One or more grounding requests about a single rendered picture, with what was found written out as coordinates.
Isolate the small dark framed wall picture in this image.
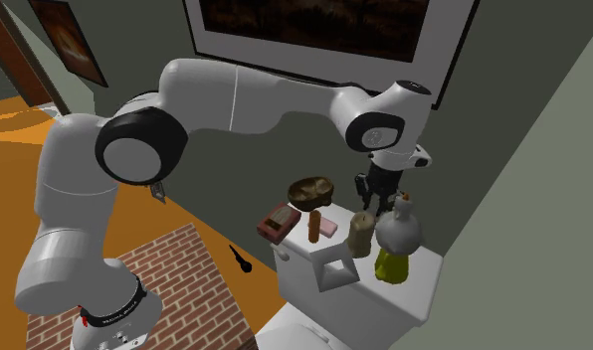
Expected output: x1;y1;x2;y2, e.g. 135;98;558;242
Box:
27;0;109;88

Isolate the small grey metal fixture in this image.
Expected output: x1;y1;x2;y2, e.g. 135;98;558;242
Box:
150;181;168;205

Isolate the red book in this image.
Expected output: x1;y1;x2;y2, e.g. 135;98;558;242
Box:
256;202;302;246

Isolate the white toilet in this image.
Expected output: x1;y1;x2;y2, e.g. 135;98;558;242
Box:
255;200;444;350

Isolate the brown door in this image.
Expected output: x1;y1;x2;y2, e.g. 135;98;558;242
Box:
0;0;73;116

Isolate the pink soap bar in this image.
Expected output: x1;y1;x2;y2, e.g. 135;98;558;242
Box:
318;216;339;240

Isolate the black microphone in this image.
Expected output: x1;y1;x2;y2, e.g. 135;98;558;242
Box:
228;244;254;274

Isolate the orange brown cylinder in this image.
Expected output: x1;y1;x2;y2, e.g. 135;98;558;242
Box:
307;209;322;244

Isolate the brown wooden bowl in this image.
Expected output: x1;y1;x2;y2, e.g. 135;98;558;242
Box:
287;176;336;213

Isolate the grey flask on yellow base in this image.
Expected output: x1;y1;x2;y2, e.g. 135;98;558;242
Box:
373;192;423;285

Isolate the white square frame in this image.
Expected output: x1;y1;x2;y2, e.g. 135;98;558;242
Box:
309;242;361;294

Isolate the beige pillar candle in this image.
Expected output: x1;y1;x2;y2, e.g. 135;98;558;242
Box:
344;211;377;260

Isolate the large framed wall picture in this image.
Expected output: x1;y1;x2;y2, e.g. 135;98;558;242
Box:
181;0;483;110

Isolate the brick patterned robot stand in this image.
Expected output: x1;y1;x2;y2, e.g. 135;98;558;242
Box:
25;223;260;350

